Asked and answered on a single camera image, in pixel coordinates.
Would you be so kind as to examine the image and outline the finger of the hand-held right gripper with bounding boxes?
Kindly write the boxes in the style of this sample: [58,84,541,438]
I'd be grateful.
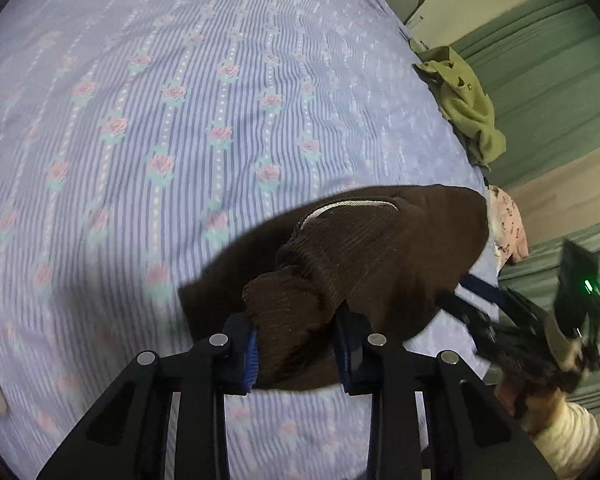
[461,273,512,311]
[434,289,491,336]

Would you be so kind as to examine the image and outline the green curtain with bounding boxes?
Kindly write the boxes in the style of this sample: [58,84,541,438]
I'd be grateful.
[449,0,600,417]

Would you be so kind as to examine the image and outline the pink floral cloth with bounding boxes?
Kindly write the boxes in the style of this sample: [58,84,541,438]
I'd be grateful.
[486,185,530,265]

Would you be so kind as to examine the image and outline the dark brown pants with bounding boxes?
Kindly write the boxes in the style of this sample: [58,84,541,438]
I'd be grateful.
[178,185,492,392]

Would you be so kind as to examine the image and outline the floral striped purple bedsheet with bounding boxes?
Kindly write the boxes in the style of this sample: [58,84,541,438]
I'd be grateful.
[0,0,503,480]

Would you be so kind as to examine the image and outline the olive green garment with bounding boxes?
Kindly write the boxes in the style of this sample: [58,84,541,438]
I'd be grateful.
[412,45,507,170]

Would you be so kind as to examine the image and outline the person's right forearm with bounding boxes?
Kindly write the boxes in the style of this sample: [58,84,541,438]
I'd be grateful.
[522,394,600,480]

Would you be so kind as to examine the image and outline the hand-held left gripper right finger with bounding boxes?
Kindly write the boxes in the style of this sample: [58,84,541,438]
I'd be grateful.
[332,302,557,480]

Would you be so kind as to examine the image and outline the person's right hand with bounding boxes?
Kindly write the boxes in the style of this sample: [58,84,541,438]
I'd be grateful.
[495,319,588,428]

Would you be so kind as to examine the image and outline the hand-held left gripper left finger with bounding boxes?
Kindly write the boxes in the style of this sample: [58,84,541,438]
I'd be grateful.
[36,314,259,480]

